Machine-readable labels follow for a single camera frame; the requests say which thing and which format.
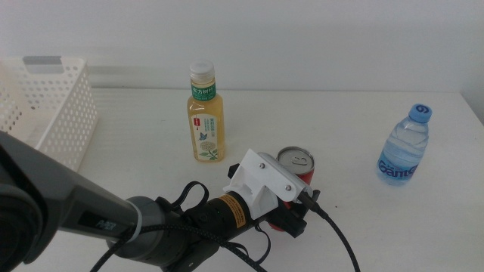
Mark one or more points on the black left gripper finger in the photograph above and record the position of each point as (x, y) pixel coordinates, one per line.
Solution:
(316, 194)
(233, 172)

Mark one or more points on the red cola can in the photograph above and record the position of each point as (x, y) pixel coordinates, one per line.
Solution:
(298, 162)

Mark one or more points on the yellow tea bottle green label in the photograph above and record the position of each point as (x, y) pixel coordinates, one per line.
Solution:
(206, 128)

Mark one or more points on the clear water bottle blue cap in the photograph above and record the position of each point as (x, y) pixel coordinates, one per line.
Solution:
(404, 151)

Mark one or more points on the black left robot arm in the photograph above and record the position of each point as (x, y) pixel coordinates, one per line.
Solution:
(56, 196)

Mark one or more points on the white perforated plastic basket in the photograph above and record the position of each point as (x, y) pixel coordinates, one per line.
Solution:
(72, 113)

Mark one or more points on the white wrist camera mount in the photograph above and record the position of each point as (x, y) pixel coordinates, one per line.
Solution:
(261, 181)

